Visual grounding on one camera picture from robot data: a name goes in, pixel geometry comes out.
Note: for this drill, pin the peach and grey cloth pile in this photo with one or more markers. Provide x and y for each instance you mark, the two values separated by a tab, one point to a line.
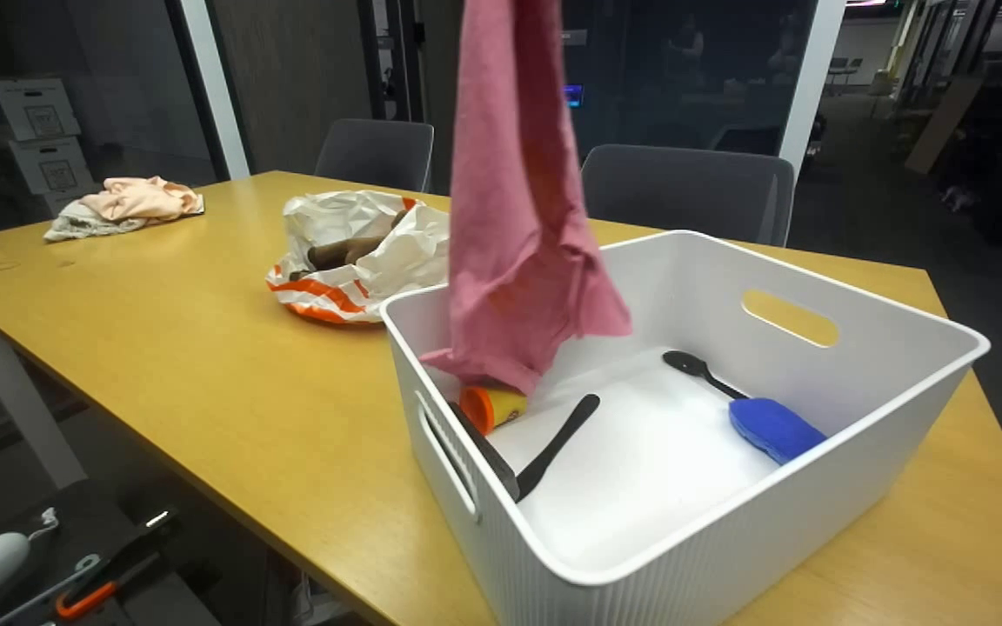
123	208

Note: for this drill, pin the blue handled black brush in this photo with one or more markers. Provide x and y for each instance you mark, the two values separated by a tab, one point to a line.
767	424

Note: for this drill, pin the white plastic storage bin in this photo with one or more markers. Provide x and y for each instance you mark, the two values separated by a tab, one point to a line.
660	512

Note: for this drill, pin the black plastic spoon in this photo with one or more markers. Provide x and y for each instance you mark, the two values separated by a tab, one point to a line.
529	477

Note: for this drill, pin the orange handled tool on floor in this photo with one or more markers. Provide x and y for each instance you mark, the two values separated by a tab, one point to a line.
115	574

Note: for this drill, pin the white orange carrier bag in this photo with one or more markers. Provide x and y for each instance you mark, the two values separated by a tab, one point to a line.
413	254

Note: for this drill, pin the brown plush toy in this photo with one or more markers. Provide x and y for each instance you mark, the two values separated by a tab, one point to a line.
335	254

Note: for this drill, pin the grey office chair right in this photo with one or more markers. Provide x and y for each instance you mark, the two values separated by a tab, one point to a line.
743	197

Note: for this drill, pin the orange yellow toy cup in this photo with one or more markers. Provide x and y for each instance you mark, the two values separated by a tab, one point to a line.
489	405

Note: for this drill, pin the pink shirt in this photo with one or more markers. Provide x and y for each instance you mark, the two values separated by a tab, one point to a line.
524	261

